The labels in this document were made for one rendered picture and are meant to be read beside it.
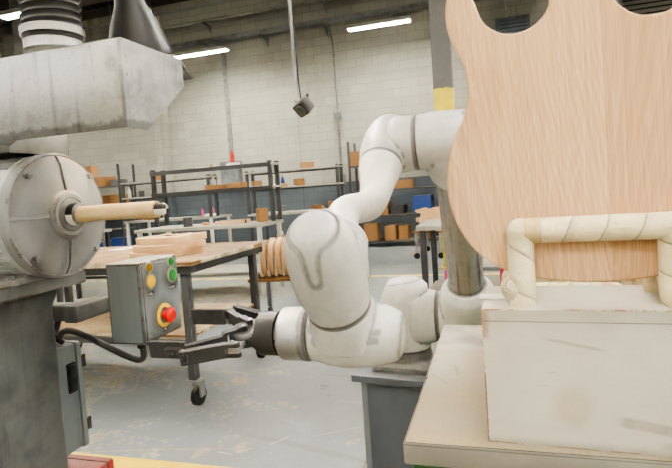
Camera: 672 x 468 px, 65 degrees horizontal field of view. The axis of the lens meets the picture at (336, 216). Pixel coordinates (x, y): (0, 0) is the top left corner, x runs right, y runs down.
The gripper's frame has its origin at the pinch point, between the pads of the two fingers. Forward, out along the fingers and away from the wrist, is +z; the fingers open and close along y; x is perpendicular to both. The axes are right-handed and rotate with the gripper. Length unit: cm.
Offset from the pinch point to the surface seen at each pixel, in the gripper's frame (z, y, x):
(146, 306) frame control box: 25.9, 24.9, -5.3
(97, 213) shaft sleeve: 18.5, 7.0, 21.5
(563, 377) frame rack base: -63, -14, 2
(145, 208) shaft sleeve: 7.4, 7.1, 21.8
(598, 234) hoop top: -68, -11, 18
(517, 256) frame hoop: -59, -11, 16
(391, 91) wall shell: 154, 1128, 56
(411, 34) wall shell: 102, 1146, 173
